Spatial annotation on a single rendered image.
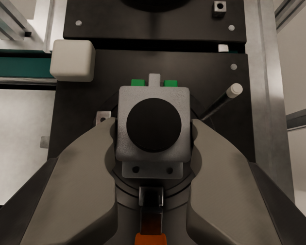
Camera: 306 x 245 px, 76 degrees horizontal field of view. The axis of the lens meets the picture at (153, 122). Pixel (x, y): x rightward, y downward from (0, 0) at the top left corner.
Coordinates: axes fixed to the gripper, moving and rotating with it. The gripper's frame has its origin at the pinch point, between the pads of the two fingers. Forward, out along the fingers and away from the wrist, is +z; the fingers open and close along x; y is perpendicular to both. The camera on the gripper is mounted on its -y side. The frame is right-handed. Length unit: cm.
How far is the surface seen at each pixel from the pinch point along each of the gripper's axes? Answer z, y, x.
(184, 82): 12.5, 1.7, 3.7
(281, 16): 22.9, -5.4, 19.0
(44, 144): 7.5, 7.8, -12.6
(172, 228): 1.4, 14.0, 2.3
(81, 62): 11.8, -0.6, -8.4
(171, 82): 5.3, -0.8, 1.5
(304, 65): 26.6, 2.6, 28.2
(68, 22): 17.7, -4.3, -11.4
